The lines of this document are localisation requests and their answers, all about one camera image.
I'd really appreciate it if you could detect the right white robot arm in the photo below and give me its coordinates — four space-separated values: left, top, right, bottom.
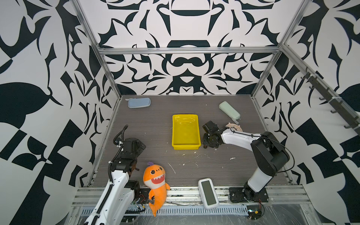
202 121 290 203

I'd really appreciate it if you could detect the orange shark plush toy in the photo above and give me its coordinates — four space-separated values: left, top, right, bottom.
143 162 170 217

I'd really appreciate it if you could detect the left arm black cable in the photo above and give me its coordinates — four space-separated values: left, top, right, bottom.
107 124 129 181

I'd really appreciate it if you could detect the yellow plastic bin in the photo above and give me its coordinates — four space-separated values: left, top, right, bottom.
172 114 202 151

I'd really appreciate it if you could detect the black wall hook rack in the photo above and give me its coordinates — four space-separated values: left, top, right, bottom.
301 67 360 136

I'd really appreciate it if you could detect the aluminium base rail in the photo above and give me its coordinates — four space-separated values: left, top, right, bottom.
70 185 315 216

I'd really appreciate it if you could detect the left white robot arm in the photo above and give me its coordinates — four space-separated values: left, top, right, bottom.
84 138 146 225

